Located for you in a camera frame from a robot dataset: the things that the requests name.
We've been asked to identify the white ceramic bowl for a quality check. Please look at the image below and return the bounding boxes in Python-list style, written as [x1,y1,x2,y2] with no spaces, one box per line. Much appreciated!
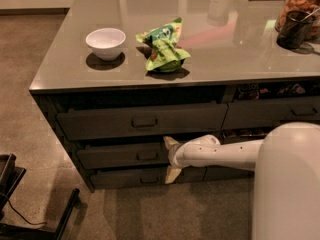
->
[85,28,126,61]

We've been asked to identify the dark glass cup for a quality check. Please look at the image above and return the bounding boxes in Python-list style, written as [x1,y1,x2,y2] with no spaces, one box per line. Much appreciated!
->
[277,10,316,50]

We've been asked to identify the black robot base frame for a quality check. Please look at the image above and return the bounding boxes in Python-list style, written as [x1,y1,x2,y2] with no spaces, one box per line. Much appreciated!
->
[0,154,80,240]

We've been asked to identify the black cable on floor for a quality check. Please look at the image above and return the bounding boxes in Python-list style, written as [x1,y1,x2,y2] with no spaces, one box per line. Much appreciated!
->
[7,198,48,227]

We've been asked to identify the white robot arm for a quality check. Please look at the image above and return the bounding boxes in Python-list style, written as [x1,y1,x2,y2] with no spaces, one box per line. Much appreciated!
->
[164,122,320,240]

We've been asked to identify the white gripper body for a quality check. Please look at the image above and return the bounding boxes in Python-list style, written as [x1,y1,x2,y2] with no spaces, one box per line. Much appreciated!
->
[167,143,186,169]

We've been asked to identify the green crumpled snack bag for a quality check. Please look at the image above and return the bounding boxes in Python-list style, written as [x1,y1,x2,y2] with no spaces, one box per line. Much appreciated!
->
[136,18,190,73]

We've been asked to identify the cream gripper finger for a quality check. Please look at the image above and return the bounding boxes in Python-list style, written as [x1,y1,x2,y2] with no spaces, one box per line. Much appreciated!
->
[165,165,181,184]
[163,136,179,150]

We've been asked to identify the grey counter cabinet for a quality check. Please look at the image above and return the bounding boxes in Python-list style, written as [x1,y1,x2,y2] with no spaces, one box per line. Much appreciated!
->
[30,0,320,190]

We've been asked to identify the glass jar of snacks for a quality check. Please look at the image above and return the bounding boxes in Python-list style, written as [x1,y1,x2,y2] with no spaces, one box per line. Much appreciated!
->
[275,0,320,41]

